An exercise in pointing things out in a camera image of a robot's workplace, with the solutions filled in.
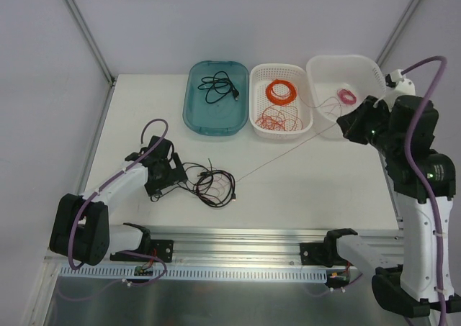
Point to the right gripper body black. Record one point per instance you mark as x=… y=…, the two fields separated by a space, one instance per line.
x=355 y=123

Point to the aluminium mounting rail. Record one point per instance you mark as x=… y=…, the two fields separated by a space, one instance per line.
x=215 y=247

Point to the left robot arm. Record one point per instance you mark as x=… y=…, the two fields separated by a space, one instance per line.
x=81 y=230

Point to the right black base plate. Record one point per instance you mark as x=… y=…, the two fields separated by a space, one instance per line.
x=320 y=254

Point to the white perforated basket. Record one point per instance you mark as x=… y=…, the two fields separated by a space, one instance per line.
x=279 y=101

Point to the right aluminium frame post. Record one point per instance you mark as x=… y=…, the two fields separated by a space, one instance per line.
x=398 y=30

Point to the aluminium frame post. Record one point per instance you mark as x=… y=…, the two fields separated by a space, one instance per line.
x=88 y=37
x=398 y=30

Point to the white slotted cable duct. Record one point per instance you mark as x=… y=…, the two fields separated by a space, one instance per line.
x=196 y=273

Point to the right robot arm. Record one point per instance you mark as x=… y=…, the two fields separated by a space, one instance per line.
x=424 y=183

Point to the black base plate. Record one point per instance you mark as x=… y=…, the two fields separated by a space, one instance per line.
x=162 y=249
x=320 y=254

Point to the white deep plastic tub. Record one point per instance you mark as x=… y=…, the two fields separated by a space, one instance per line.
x=338 y=85

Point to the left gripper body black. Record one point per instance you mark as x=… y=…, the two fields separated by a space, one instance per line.
x=175 y=173

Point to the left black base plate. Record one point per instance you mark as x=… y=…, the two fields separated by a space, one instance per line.
x=162 y=249

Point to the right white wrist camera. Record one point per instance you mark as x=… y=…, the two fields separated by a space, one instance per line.
x=397 y=84

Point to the left aluminium frame post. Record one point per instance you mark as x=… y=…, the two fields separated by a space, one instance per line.
x=88 y=37

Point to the teal plastic tray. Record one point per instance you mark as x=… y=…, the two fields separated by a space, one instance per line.
x=216 y=101

